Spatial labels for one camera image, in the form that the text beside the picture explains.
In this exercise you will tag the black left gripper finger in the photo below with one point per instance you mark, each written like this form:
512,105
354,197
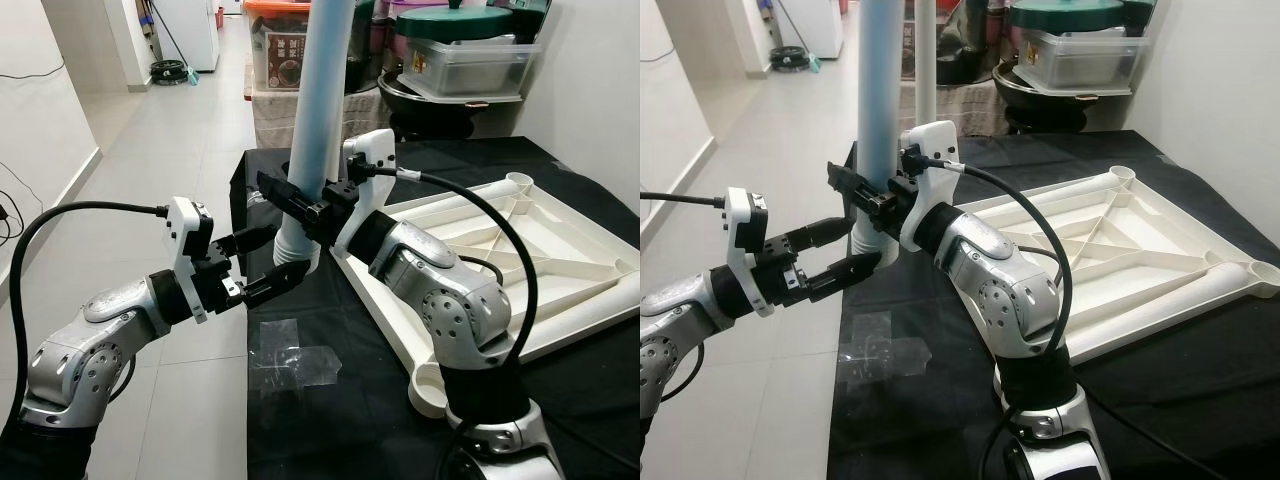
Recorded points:
845,276
248,241
822,234
278,285

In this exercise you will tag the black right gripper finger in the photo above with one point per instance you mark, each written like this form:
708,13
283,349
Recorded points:
290,200
852,192

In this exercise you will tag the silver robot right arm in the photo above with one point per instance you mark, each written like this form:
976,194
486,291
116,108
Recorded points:
440,290
1005,285

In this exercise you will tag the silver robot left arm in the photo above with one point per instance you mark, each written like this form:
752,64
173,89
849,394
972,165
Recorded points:
90,350
680,340

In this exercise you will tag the cream plastic children table top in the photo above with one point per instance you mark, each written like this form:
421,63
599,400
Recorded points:
1170,230
570,240

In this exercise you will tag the clear tape patch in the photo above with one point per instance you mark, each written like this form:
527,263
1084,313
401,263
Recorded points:
885,350
295,358

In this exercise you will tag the cloth covered bench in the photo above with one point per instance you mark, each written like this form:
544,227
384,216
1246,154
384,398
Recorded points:
965,110
370,120

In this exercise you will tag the black round bowl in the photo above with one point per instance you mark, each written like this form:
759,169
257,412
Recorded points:
1050,112
440,118

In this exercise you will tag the storage box with orange lid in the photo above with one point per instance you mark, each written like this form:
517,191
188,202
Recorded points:
278,50

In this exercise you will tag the black bag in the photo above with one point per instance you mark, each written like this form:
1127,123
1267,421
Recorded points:
368,50
970,45

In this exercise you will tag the broom with teal head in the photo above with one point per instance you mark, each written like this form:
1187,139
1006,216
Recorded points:
172,45
800,35

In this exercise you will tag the white appliance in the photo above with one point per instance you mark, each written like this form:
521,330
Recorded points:
822,25
188,30

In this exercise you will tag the black table cloth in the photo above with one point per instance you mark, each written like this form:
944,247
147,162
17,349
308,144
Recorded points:
350,440
1180,420

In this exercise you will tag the clear plastic storage box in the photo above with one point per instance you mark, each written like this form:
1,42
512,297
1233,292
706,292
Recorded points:
1085,62
470,68

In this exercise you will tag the green round lid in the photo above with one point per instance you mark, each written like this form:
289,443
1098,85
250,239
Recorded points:
1065,15
455,25

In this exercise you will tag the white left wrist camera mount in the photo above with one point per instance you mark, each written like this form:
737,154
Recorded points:
745,230
185,240

